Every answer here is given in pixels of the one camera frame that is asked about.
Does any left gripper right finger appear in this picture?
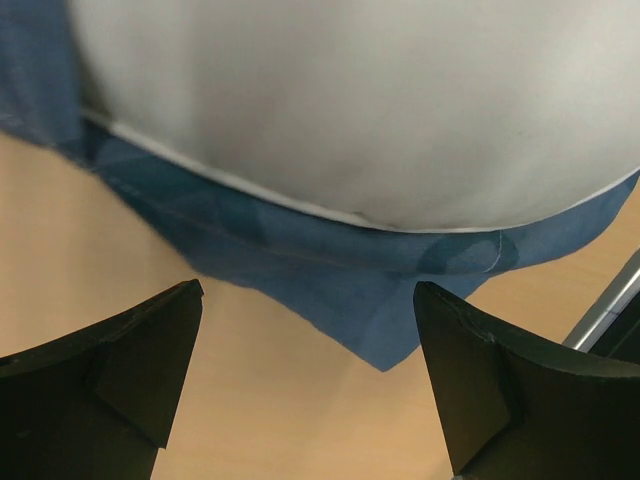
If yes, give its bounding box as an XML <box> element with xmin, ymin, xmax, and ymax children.
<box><xmin>413</xmin><ymin>282</ymin><xmax>639</xmax><ymax>479</ymax></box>

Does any aluminium table edge frame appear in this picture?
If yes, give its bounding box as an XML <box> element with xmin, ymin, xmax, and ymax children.
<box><xmin>562</xmin><ymin>250</ymin><xmax>639</xmax><ymax>352</ymax></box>

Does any white pillow yellow edge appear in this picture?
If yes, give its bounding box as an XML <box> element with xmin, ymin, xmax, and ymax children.
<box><xmin>67</xmin><ymin>1</ymin><xmax>639</xmax><ymax>232</ymax></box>

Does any blue lettered pillowcase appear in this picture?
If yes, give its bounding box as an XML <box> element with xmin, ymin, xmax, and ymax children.
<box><xmin>1</xmin><ymin>1</ymin><xmax>636</xmax><ymax>371</ymax></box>

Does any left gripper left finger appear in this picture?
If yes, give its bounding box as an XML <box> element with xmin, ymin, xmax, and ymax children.
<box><xmin>1</xmin><ymin>280</ymin><xmax>203</xmax><ymax>479</ymax></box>

